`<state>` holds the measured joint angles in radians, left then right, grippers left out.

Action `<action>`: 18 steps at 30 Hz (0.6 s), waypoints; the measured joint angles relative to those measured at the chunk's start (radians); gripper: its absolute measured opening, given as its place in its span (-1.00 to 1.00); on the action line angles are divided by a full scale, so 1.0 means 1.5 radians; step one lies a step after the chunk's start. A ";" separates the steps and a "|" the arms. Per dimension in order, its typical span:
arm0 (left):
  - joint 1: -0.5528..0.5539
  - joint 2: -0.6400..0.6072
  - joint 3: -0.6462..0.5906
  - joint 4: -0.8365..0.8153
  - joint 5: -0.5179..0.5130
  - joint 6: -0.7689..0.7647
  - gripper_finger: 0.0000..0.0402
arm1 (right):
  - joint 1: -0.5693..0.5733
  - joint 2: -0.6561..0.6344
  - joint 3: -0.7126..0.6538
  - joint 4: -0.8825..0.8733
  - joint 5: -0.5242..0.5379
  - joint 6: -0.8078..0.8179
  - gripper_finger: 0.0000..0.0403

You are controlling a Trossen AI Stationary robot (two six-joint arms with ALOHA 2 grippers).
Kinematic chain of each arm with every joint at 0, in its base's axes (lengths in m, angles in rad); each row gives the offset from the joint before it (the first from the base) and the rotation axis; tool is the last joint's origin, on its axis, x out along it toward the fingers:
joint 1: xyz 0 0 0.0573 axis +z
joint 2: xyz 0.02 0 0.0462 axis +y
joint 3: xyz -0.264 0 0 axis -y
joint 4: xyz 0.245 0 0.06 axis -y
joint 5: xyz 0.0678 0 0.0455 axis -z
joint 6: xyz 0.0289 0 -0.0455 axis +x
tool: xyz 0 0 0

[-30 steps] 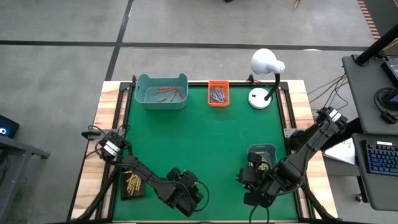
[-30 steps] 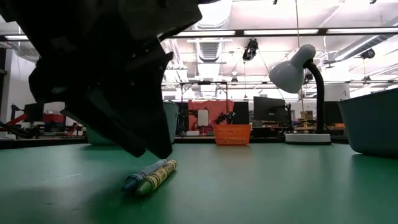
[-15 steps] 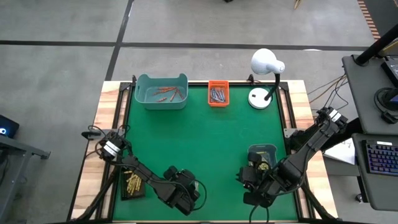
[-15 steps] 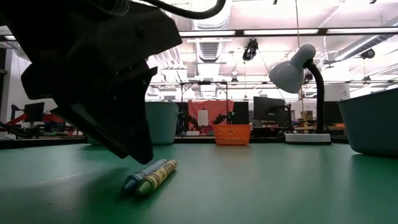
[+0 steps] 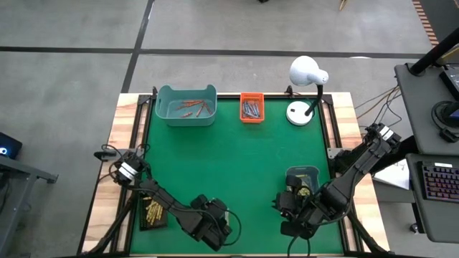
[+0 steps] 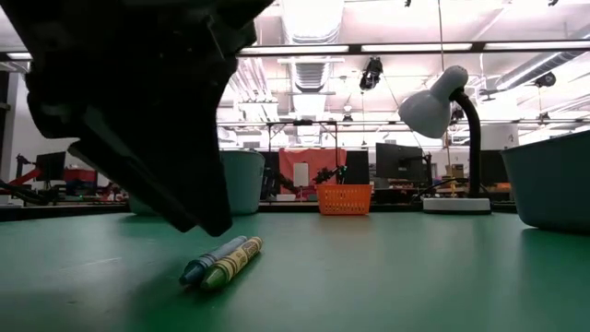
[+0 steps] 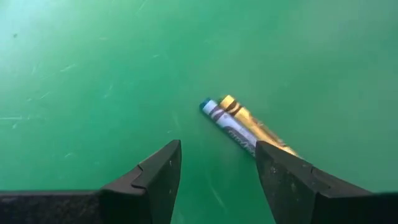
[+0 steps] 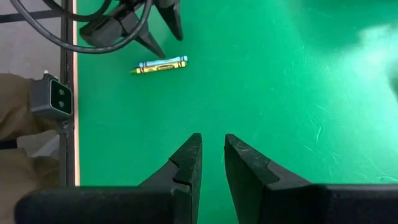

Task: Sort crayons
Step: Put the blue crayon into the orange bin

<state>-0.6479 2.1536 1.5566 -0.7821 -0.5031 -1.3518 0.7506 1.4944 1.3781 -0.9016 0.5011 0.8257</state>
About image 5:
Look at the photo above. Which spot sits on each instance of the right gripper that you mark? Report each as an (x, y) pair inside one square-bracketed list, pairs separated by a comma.
[(305, 211)]

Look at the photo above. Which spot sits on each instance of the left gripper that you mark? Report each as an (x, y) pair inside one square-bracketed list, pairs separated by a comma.
[(208, 218)]

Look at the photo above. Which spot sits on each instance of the yellow-green crayon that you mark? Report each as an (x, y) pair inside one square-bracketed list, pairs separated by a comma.
[(307, 179), (303, 191)]

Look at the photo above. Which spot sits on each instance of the blue-violet crayon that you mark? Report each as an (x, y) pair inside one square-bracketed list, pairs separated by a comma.
[(257, 109)]

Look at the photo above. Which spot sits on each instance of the large teal plastic bin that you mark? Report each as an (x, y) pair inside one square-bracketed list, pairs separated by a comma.
[(186, 122)]

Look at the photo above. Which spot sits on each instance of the orange crayon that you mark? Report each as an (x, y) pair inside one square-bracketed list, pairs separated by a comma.
[(193, 104)]

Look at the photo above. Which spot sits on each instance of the orange-red crayon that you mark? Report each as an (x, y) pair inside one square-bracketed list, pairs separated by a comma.
[(184, 106)]

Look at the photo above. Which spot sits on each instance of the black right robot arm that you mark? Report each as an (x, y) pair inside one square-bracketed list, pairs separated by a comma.
[(358, 165)]

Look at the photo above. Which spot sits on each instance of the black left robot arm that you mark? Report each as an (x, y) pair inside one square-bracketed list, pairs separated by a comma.
[(168, 204)]

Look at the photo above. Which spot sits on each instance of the small blue-grey plastic bin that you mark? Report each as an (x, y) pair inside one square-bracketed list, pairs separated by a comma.
[(312, 172)]

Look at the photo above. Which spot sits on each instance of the black plastic tray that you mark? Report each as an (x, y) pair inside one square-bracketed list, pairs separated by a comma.
[(142, 222)]

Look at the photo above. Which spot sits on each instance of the orange mesh basket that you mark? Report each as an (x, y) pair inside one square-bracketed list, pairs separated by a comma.
[(252, 97)]

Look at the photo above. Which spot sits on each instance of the black support bar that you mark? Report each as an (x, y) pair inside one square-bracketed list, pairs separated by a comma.
[(398, 154)]

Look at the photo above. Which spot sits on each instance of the desk caster wheel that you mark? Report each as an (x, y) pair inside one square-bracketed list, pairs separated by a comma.
[(415, 228)]

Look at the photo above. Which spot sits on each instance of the white gooseneck desk lamp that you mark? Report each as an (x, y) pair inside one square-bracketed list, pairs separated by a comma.
[(305, 71)]

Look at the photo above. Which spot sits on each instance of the black table clamp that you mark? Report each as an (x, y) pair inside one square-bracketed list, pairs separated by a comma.
[(105, 155)]

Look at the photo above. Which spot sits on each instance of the grey keyboard shelf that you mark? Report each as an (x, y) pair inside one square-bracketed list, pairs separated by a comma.
[(441, 222)]

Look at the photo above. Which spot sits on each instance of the backlit black keyboard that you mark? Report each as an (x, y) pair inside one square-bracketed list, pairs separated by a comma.
[(441, 182)]

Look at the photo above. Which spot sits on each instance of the grey desk top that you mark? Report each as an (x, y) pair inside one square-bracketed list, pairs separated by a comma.
[(419, 104)]

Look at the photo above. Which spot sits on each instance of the black headphones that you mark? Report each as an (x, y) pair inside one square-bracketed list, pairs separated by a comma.
[(435, 116)]

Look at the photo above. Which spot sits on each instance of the grey side table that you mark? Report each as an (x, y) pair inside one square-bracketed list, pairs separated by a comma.
[(36, 173)]

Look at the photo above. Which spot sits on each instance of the black screen device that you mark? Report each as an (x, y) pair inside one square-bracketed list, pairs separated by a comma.
[(452, 84)]

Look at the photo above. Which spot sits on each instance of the wooden stick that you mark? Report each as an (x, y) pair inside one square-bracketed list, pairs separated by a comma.
[(343, 4)]

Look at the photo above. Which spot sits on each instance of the black pole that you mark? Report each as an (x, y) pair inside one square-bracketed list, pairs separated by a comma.
[(434, 53)]

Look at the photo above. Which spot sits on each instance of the black box with blue light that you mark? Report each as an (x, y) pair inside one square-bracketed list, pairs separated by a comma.
[(12, 143)]

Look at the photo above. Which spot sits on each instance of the black floor mat orange stripes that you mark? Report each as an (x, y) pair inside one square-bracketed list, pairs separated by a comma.
[(444, 14)]

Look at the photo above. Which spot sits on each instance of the silver mounting bracket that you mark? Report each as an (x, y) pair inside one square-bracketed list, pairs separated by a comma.
[(139, 151), (331, 152)]

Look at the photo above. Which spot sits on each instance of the black aluminium table frame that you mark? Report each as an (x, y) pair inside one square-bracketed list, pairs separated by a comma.
[(229, 96)]

